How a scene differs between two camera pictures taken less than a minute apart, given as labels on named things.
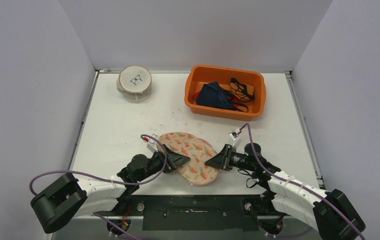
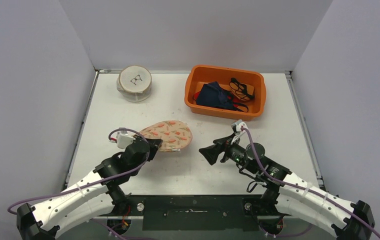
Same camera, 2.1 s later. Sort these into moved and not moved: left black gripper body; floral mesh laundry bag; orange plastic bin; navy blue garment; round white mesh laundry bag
Moved: left black gripper body; floral mesh laundry bag
Not moved: navy blue garment; round white mesh laundry bag; orange plastic bin
